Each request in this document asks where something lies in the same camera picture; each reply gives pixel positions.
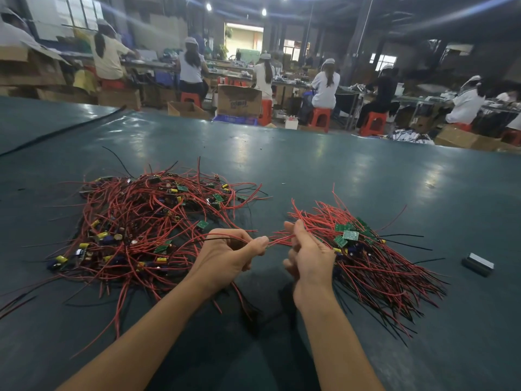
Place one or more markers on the person's right hand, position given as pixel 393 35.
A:
pixel 313 264

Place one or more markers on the grid window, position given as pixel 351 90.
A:
pixel 80 10

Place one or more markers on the blue plastic crate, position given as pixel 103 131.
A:
pixel 236 119

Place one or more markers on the yellow sack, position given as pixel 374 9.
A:
pixel 85 81

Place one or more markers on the small black grey block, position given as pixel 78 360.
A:
pixel 478 264

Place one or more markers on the dark green table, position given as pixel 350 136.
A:
pixel 423 183

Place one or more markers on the person's left forearm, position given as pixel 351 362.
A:
pixel 130 346

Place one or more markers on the large open cardboard box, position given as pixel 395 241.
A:
pixel 31 66

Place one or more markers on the person's right forearm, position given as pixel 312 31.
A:
pixel 338 350

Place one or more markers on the heap of black white items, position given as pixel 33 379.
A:
pixel 411 136

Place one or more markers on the person's left hand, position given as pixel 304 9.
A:
pixel 220 260

